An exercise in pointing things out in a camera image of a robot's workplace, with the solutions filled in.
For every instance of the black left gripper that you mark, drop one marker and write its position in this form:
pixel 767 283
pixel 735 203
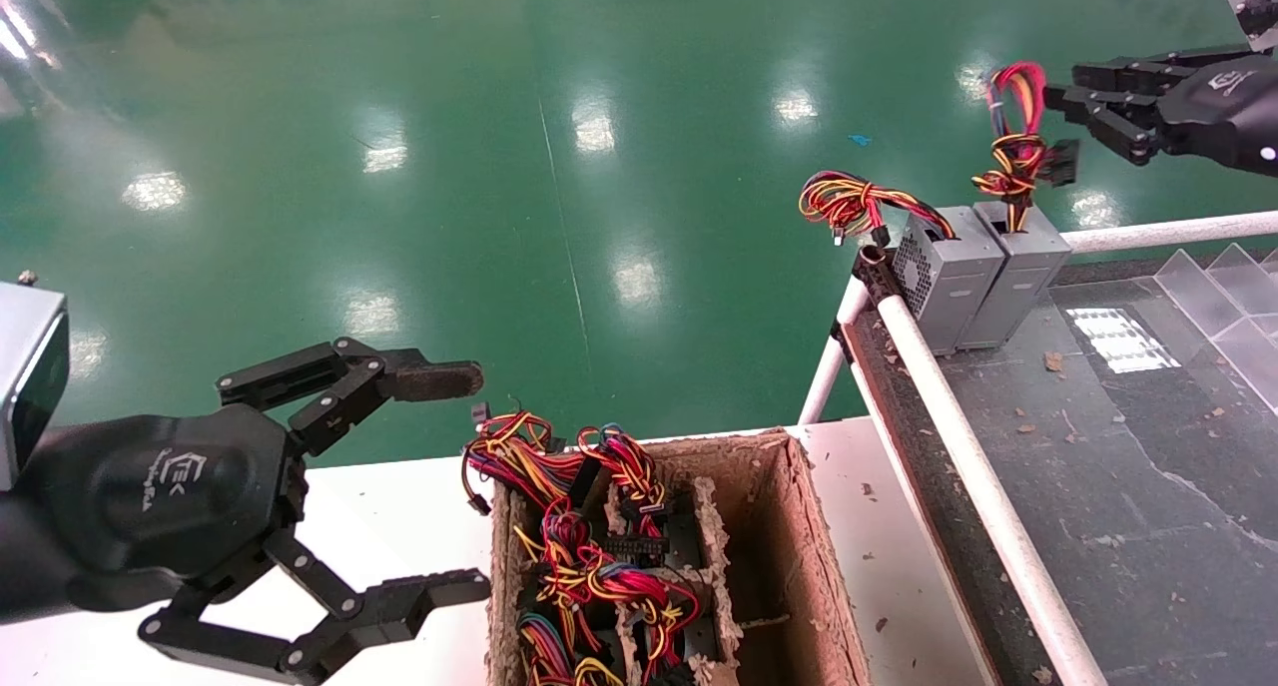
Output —
pixel 180 486

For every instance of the black pipe corner connector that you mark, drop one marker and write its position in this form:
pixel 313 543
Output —
pixel 877 272

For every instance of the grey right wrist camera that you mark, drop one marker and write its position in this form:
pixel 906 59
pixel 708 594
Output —
pixel 1256 2

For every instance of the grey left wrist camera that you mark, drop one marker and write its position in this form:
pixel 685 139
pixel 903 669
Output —
pixel 25 376

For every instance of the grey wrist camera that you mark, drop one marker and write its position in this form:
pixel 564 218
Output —
pixel 1256 2
pixel 25 376

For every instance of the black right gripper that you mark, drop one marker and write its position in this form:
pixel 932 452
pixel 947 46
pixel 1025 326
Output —
pixel 1233 112

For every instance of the long white frame pipe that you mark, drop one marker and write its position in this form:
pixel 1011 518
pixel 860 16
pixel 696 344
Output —
pixel 983 486

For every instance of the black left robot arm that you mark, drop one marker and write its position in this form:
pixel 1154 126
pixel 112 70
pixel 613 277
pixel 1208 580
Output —
pixel 30 576

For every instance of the clear acrylic divider rack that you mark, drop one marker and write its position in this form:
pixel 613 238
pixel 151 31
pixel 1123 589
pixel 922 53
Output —
pixel 1233 307

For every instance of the brown pulp cardboard box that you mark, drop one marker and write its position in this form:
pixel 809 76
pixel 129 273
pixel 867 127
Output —
pixel 789 546

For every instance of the short white frame pipe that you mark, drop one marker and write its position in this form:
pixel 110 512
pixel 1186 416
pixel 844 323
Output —
pixel 834 356

